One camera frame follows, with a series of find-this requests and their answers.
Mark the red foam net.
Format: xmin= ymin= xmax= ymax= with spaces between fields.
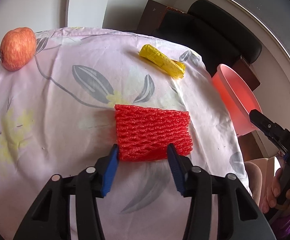
xmin=115 ymin=105 xmax=193 ymax=162

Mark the pink plastic trash bin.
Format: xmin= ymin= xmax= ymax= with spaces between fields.
xmin=212 ymin=64 xmax=262 ymax=137

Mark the right hand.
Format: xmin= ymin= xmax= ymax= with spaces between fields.
xmin=261 ymin=168 xmax=290 ymax=217

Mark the black leather armchair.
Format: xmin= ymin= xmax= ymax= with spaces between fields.
xmin=136 ymin=0 xmax=262 ymax=90

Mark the yellow plastic bag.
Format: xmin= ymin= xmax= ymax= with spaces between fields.
xmin=139 ymin=44 xmax=186 ymax=79

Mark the red apple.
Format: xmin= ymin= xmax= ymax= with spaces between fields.
xmin=0 ymin=27 xmax=36 ymax=72

